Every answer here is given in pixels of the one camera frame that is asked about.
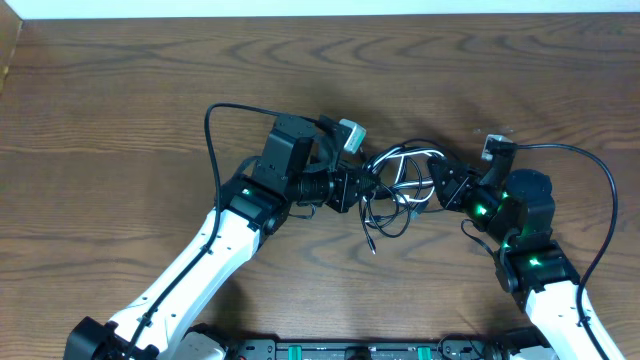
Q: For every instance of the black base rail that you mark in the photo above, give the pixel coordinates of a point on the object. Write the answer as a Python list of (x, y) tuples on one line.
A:
[(455, 348)]

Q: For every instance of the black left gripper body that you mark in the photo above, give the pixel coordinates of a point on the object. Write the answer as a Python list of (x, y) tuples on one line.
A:
[(342, 189)]

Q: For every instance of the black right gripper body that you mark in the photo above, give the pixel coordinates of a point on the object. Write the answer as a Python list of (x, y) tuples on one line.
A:
[(460, 187)]

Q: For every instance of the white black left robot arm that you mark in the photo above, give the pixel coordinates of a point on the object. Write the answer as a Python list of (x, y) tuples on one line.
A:
[(299, 165)]

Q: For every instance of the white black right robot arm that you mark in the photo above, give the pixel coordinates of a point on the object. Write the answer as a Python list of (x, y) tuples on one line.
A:
[(515, 208)]

